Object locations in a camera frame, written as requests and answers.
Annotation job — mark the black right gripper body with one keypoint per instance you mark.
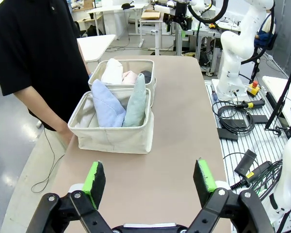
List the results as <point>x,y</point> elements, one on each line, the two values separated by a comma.
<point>182,17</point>

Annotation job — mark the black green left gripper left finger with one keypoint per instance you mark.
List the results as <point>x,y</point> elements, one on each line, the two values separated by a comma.
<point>92,191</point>

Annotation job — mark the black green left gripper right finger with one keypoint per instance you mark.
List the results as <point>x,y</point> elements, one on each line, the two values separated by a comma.
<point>206,184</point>

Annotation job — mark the dark grey towel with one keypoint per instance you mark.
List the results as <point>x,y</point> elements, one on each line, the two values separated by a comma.
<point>146,75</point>

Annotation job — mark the pink towel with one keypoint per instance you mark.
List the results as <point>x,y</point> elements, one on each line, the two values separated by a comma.
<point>129,77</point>

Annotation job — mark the light blue cone towel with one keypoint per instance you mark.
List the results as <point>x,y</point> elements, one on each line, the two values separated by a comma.
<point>106,106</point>

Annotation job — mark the white towel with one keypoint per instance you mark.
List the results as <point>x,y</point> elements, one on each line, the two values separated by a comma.
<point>112,71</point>

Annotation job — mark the mint green cone towel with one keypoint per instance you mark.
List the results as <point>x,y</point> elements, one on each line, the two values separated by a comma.
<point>137,104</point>

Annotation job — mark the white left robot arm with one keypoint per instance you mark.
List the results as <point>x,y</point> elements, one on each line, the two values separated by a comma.
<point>289,174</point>

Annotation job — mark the person's right forearm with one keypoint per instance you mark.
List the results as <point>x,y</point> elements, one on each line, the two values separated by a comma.
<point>41,106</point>

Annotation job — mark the person's left forearm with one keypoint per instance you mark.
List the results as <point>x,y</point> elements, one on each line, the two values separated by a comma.
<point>83,60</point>

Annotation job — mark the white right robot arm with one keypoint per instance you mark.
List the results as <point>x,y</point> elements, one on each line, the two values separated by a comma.
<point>234,46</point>

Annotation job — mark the person's right hand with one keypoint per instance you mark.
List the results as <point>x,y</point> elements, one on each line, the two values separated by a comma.
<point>66,136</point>

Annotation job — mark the white height adjustable desk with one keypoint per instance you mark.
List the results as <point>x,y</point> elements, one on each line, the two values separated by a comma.
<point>157,31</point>

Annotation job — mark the cardboard box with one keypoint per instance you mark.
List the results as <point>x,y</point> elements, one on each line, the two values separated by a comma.
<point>150,15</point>

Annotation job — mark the black power adapter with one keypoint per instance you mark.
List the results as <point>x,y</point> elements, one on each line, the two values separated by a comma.
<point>245,162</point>

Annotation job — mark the black flat box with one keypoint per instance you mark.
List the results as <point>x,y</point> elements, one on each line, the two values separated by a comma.
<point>227,134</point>
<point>260,119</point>

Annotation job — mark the beige fabric bin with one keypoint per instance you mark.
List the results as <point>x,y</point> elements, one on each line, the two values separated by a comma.
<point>111,139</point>
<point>149,72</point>

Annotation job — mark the chair with blue jacket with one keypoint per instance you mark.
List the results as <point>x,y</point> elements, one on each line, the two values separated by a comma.
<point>265,36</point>

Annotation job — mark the white rounded table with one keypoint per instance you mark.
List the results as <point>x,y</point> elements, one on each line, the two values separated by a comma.
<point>94,47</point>

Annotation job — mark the yellow red emergency stop box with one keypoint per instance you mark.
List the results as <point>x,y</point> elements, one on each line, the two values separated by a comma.
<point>253,89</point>

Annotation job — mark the white side desk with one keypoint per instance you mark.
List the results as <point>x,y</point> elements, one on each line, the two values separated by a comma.
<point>276,88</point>

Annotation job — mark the black slanted tripod pole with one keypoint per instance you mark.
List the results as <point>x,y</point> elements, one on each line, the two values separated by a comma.
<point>282,92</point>

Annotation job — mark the person in black shirt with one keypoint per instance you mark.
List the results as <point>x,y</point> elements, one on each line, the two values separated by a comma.
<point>36,48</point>

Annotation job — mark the aluminium slotted base plate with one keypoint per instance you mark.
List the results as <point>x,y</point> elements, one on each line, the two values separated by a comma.
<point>252,143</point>

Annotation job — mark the small black camera mount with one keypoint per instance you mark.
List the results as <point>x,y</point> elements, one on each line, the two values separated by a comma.
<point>289,129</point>

